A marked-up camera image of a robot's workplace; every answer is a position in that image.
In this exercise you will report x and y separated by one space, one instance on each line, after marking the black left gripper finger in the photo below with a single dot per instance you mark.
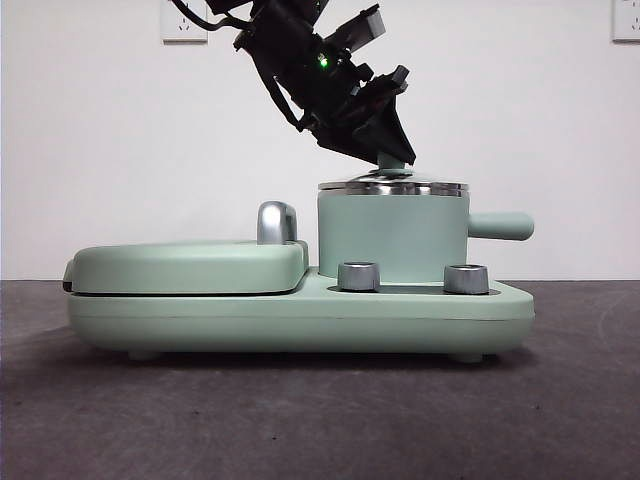
392 132
352 142

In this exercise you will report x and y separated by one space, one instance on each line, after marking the glass lid with green knob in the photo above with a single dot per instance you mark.
390 187

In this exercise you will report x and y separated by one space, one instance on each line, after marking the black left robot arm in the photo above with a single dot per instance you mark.
280 15

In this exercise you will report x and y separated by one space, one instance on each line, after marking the mint green steamer pot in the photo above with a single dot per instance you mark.
390 230

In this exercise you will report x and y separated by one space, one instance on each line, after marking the silver control knob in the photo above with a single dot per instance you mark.
465 280
358 277

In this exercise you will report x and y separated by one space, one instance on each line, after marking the mint green grill cover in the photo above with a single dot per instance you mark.
190 267

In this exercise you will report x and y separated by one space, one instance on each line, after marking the mint green breakfast machine base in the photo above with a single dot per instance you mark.
225 320

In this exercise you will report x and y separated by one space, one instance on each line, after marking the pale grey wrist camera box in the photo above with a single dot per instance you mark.
372 25

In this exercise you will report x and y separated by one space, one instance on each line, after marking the white wall socket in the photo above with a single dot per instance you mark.
626 20
184 32

